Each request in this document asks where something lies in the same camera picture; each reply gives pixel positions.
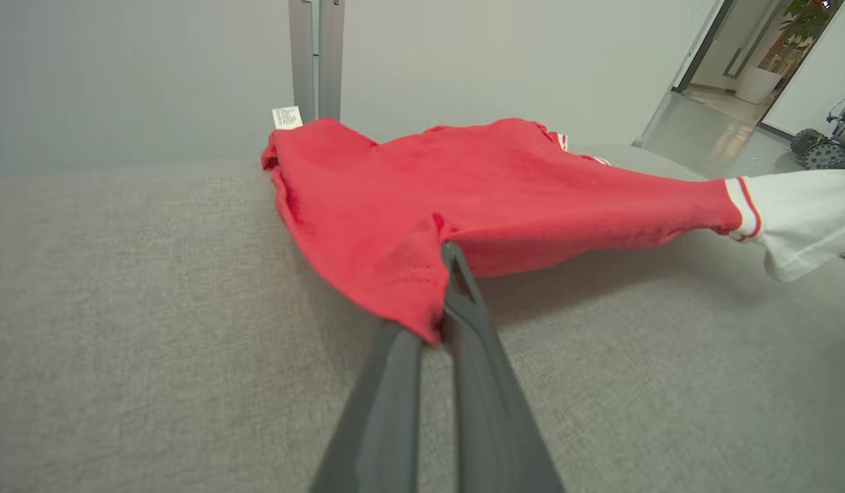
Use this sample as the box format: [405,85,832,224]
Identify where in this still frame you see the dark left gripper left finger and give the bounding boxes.
[312,322,424,493]

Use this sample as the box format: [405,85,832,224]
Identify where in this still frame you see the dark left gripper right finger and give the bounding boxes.
[440,242,566,493]

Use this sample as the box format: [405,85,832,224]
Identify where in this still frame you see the red shirt with white sleeves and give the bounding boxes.
[261,105,845,347]

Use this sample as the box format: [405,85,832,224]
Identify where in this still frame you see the white planter pot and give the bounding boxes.
[735,65,786,105]

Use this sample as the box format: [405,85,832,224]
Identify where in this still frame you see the wheeled rover robot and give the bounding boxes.
[790,89,845,171]

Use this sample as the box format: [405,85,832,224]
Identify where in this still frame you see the green potted plant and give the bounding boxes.
[782,0,845,43]

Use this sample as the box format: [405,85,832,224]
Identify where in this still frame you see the grey metal partition post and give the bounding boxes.
[289,0,346,124]

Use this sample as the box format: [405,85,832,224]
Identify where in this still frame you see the dark door frame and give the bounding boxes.
[672,0,738,94]

